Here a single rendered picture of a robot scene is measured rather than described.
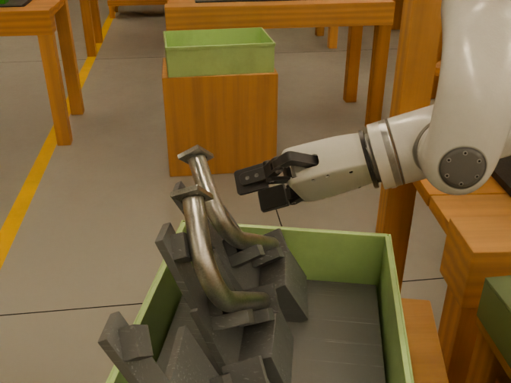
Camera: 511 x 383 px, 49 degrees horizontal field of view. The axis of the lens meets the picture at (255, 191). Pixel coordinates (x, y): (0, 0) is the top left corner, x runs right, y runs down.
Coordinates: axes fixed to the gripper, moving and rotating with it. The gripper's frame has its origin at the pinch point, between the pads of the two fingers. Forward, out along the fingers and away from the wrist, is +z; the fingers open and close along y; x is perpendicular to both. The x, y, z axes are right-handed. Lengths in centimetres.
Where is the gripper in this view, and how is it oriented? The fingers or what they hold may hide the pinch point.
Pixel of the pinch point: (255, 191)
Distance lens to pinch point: 73.4
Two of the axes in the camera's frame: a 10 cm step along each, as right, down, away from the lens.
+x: 1.8, 9.3, -3.3
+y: -3.2, -2.6, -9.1
